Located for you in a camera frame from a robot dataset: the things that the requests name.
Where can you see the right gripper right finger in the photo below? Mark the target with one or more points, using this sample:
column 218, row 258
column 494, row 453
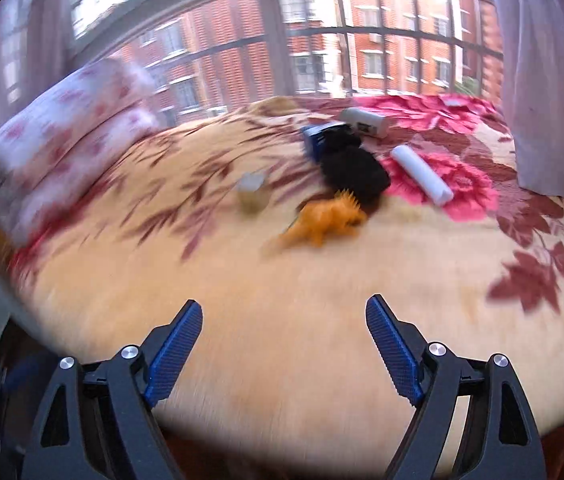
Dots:
column 500, row 438

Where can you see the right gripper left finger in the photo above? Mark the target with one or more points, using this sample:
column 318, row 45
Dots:
column 95, row 421

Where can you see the white paper roll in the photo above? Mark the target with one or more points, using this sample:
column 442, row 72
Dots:
column 416, row 167

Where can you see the folded floral white quilt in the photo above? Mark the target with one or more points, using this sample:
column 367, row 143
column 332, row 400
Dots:
column 63, row 141

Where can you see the floral beige bed blanket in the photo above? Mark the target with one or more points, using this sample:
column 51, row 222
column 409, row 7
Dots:
column 285, row 368

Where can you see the small beige cup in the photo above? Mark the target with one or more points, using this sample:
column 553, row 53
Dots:
column 252, row 190

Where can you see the orange toy dinosaur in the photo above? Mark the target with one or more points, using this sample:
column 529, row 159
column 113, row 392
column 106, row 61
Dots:
column 319, row 219

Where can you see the black fuzzy cloth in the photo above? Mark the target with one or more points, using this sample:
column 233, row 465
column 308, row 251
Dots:
column 347, row 167

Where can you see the white bottle with label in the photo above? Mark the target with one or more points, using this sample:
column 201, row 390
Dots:
column 365, row 122

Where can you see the blue box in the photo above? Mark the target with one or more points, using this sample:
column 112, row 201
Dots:
column 313, row 137

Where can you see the pink sheer curtain left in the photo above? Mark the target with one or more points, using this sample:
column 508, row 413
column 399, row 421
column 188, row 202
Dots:
column 35, row 36

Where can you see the pink sheer curtain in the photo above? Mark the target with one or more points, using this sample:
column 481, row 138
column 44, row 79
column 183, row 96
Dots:
column 532, row 34
column 35, row 36

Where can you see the pink sheer curtain right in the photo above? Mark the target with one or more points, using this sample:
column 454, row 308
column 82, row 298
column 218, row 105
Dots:
column 532, row 34

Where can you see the window frame with bars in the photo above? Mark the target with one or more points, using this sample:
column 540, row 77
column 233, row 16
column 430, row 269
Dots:
column 209, row 57

